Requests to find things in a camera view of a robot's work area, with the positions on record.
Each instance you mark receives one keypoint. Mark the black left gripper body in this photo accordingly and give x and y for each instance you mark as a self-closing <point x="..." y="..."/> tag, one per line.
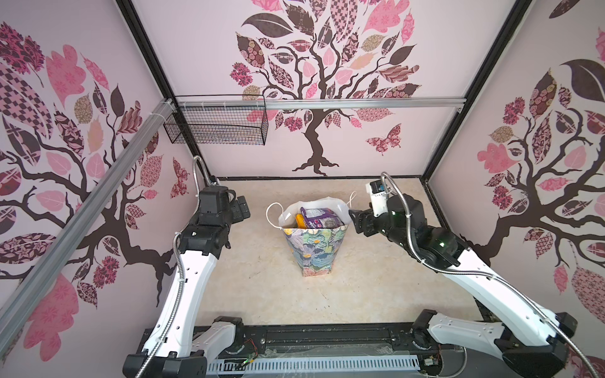
<point x="238" y="211"/>

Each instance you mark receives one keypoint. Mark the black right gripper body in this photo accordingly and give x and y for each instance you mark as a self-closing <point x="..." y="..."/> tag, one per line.
<point x="380" y="224"/>

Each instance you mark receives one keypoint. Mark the yellow snack bag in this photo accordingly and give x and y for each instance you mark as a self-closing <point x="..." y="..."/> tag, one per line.
<point x="300" y="221"/>

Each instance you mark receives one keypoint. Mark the purple Fox's candy bag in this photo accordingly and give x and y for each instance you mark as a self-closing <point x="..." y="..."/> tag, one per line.
<point x="317" y="218"/>

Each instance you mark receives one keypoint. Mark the floral white paper bag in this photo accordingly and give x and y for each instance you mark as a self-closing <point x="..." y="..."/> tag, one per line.
<point x="314" y="250"/>

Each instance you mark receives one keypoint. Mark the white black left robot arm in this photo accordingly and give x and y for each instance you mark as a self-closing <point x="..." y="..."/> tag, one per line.
<point x="173" y="349"/>

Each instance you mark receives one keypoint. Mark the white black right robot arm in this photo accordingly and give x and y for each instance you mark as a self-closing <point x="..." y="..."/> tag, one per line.
<point x="531" y="340"/>

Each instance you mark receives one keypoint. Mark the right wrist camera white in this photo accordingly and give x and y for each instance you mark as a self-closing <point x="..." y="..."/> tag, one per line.
<point x="378" y="197"/>

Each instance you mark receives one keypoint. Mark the black wire basket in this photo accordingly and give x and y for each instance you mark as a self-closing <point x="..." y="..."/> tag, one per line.
<point x="219" y="119"/>

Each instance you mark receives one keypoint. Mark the aluminium rail back wall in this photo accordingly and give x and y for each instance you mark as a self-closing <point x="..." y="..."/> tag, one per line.
<point x="321" y="104"/>

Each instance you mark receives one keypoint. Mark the aluminium rail wall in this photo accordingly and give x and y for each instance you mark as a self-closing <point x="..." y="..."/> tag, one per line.
<point x="36" y="284"/>
<point x="321" y="104"/>

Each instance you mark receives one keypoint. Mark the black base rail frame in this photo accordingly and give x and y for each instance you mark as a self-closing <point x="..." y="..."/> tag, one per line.
<point x="337" y="340"/>

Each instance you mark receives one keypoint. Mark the white slotted cable duct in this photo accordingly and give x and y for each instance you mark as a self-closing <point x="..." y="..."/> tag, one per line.
<point x="308" y="365"/>

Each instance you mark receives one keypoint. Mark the aluminium rail left wall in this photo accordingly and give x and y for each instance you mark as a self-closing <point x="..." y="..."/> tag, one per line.
<point x="36" y="284"/>

